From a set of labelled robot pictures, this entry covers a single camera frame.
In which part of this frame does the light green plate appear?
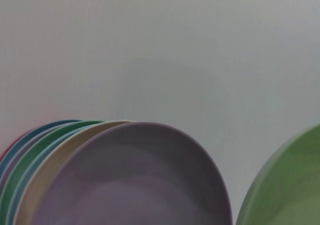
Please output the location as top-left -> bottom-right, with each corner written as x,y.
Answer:
235,123 -> 320,225

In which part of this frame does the lilac purple plate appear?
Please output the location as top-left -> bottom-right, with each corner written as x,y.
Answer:
28,121 -> 234,225

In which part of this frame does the beige plate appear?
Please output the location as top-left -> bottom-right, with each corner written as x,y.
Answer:
12,119 -> 138,225

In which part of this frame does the teal blue plate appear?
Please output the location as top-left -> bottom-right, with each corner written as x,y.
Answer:
0,119 -> 83,178

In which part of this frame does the dark green plate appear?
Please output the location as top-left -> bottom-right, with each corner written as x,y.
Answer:
0,120 -> 106,225

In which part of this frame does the maroon red plate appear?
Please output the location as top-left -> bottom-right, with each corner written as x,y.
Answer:
0,127 -> 35,161

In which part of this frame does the grey lavender plate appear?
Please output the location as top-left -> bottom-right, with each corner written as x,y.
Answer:
0,125 -> 65,193

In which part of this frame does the light blue plate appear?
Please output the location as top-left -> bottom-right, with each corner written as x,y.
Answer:
5,123 -> 102,225

